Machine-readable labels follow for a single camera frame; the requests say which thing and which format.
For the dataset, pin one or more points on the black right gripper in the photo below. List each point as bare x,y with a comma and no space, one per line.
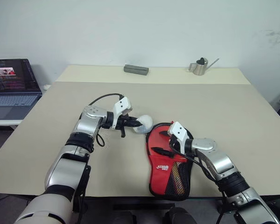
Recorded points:
175,144

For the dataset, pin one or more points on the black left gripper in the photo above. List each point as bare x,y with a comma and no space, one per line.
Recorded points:
121,122

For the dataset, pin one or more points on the white fluffy ball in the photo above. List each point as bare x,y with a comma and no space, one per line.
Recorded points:
146,122

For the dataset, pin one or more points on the red and black paddle case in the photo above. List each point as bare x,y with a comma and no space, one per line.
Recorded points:
161,170

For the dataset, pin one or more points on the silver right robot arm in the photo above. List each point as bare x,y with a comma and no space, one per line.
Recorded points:
224,163

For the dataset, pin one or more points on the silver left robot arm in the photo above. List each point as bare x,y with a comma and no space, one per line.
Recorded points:
70,163

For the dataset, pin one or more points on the beige table mat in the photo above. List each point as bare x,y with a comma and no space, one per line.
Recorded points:
200,112

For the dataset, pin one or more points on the grey oblong pouch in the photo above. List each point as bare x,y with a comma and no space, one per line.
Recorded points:
136,70

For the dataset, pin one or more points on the dark rounded shape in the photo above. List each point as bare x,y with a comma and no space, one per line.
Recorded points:
177,215

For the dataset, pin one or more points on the small metal watering can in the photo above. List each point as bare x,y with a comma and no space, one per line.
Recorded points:
199,68

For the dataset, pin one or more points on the small white object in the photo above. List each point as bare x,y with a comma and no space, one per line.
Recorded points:
46,87

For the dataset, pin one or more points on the open grey laptop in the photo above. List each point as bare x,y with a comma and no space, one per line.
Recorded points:
11,93

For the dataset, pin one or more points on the white side table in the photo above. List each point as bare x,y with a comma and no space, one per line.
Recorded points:
4,122

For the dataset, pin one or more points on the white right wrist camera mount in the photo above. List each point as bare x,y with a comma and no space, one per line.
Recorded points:
179,131

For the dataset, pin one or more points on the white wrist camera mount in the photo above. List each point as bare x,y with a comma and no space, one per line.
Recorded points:
179,131
121,106

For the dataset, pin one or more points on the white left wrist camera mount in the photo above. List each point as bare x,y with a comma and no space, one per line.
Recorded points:
121,106

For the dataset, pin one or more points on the black table frame bar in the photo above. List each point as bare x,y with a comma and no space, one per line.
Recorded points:
143,206

